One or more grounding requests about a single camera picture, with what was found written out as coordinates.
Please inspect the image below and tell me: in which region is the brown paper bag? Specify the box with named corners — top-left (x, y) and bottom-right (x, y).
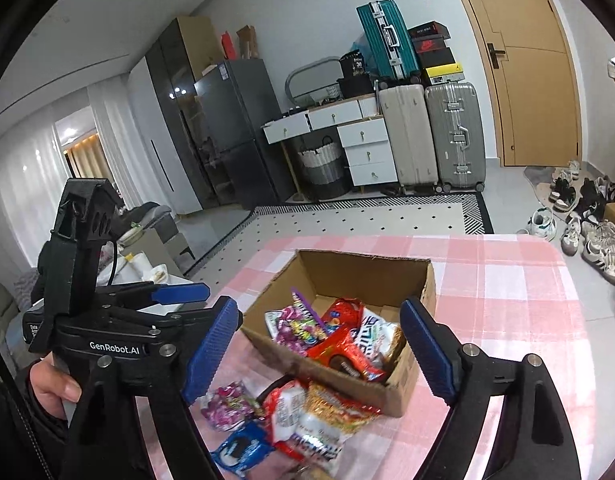
top-left (236, 25), bottom-right (261, 60)

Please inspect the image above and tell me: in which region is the brown cardboard box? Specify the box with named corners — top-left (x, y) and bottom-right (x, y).
top-left (242, 249), bottom-right (437, 418)

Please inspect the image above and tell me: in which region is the grey suitcase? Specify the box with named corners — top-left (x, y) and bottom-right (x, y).
top-left (425, 81), bottom-right (487, 193)

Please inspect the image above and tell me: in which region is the plain black shoe box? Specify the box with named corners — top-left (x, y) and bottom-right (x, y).
top-left (417, 49), bottom-right (455, 68)

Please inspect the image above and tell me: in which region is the black printed carton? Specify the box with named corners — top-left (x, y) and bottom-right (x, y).
top-left (339, 51), bottom-right (371, 81)

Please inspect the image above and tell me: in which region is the white side table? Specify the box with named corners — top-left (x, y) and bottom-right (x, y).
top-left (108, 252), bottom-right (188, 292)

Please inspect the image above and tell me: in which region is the dark grey sofa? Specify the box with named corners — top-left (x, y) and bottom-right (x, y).
top-left (112, 201), bottom-right (193, 271)

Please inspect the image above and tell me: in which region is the pile of assorted shoes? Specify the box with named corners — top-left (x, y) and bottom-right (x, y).
top-left (530, 160), bottom-right (615, 286)

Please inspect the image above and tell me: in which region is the blue cookie packet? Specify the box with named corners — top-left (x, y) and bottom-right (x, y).
top-left (210, 420), bottom-right (278, 478)

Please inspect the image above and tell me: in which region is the pink checked tablecloth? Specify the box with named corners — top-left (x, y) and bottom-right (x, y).
top-left (132, 234), bottom-right (595, 480)

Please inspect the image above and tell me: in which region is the tall dark glass cabinet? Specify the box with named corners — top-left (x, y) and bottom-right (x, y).
top-left (145, 16), bottom-right (223, 211)

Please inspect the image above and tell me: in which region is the purple candy packet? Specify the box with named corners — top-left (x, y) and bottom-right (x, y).
top-left (200, 380), bottom-right (266, 433)

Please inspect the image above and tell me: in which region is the teal suitcase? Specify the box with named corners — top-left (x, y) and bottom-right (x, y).
top-left (356, 0), bottom-right (422, 83)

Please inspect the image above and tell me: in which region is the woven laundry basket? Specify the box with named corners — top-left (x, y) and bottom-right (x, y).
top-left (296, 136), bottom-right (351, 200)

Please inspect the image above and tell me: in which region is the beige suitcase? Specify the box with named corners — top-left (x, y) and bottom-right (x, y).
top-left (377, 82), bottom-right (441, 197)

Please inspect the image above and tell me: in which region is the grey door mat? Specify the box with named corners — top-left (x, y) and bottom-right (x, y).
top-left (523, 165), bottom-right (588, 206)

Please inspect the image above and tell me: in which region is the fried noodle snack packet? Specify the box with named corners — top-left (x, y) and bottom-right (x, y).
top-left (355, 305), bottom-right (407, 376)
top-left (288, 382), bottom-right (388, 478)

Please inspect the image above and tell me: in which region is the dark grey refrigerator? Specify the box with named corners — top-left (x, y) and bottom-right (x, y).
top-left (194, 58), bottom-right (296, 211)

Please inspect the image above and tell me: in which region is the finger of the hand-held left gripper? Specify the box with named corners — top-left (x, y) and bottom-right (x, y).
top-left (95, 282), bottom-right (212, 311)
top-left (105, 302), bottom-right (223, 346)

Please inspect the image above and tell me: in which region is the white dresser with drawers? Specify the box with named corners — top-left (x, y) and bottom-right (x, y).
top-left (262, 94), bottom-right (399, 196)

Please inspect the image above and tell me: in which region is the black shoe box red logo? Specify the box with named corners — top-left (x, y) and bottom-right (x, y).
top-left (411, 36), bottom-right (447, 55)

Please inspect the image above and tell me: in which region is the flat black box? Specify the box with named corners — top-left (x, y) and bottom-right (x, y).
top-left (336, 77), bottom-right (377, 101)

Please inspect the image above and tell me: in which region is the white curtain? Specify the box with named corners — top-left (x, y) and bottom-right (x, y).
top-left (85, 82), bottom-right (153, 211)

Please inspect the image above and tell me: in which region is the arched grey mirror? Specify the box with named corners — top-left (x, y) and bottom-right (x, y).
top-left (286, 55), bottom-right (341, 106)

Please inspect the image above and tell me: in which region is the person's left forearm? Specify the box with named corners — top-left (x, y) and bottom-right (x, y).
top-left (0, 372), bottom-right (71, 480)

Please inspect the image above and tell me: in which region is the black shoe box red trim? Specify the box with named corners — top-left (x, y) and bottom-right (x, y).
top-left (407, 21), bottom-right (445, 39)

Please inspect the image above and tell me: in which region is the red chips packet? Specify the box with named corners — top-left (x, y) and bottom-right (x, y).
top-left (317, 297), bottom-right (364, 346)

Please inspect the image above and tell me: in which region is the multicoloured candy packet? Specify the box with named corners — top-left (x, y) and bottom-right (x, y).
top-left (265, 287), bottom-right (328, 358)

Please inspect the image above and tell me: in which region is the wooden door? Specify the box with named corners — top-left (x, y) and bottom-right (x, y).
top-left (440, 0), bottom-right (588, 168)

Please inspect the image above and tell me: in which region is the person's left hand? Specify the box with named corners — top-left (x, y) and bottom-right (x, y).
top-left (28, 357), bottom-right (83, 421)

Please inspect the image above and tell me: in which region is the red chocolate cookie packet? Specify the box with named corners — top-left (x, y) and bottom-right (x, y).
top-left (307, 327), bottom-right (388, 386)

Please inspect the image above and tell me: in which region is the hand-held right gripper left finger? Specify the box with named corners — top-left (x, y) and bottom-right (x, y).
top-left (62, 299), bottom-right (242, 480)

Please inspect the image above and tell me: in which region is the white wardrobe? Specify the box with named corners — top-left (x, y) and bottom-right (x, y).
top-left (126, 56), bottom-right (203, 216)

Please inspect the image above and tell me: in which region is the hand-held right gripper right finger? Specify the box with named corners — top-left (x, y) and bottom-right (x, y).
top-left (400, 297), bottom-right (583, 480)

